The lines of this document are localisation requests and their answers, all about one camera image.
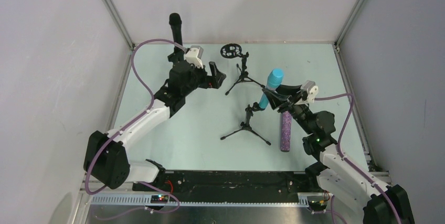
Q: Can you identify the teal blue microphone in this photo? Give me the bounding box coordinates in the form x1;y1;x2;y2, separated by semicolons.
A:
258;68;284;110

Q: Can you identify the tripod stand with double clamp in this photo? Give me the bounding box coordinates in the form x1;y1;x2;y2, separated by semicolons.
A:
220;102;271;146

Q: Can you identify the black microphone orange end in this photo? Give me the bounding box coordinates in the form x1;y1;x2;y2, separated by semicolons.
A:
169;13;183;45

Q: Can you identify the round base clip mic stand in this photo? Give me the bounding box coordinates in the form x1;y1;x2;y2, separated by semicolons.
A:
167;47;185;64

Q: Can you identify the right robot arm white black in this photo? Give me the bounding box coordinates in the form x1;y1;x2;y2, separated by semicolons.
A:
262;81;415;223

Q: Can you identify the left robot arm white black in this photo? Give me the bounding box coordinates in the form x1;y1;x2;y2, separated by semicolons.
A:
83;61;226;189

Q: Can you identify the purple glitter microphone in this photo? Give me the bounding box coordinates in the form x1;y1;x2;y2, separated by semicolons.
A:
280;112;292;152

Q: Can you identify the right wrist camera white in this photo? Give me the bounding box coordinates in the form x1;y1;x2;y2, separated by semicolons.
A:
297;80;319;104

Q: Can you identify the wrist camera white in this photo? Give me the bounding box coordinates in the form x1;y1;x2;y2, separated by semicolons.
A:
297;80;319;104
184;46;204;69

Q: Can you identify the tripod stand with shock mount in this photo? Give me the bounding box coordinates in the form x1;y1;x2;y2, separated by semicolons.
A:
220;43;265;95

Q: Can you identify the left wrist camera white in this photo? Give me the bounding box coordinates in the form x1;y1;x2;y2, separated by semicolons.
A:
184;46;204;69

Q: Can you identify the left aluminium frame post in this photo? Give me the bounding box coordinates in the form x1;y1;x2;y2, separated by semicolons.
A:
102;0;135;50

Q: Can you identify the aluminium frame post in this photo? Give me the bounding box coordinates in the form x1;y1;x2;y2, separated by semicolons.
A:
334;0;367;52
102;0;135;50

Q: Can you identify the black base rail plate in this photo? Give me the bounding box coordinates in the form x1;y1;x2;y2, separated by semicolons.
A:
151;170;323;204

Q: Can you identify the right aluminium frame post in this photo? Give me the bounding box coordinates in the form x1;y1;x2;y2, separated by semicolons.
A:
334;0;367;52

